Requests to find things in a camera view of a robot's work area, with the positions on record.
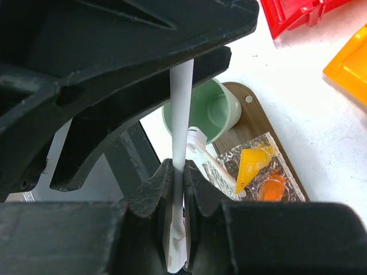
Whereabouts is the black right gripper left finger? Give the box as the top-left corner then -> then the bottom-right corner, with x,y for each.
1,159 -> 173,274

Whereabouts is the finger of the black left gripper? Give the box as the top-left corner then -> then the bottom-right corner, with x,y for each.
50,46 -> 231,191
1,1 -> 259,200

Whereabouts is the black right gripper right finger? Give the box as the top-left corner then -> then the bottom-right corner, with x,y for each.
184,160 -> 366,274

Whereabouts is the orange toothpaste tube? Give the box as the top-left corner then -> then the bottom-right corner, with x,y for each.
257,169 -> 287,202

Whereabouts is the clear textured glass holder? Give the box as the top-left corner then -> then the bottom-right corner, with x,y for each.
202,132 -> 307,202

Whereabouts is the yellow toothpaste tube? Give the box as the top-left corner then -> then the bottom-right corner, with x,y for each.
236,146 -> 276,194

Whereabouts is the white toothbrush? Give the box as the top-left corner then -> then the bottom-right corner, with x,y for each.
167,60 -> 194,274
187,127 -> 247,201

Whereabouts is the green cup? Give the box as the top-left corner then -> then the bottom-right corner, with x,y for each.
162,78 -> 241,144

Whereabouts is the brown oval wooden tray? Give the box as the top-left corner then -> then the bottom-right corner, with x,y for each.
213,82 -> 310,202

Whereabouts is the yellow bin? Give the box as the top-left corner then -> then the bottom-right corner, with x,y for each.
323,25 -> 366,108

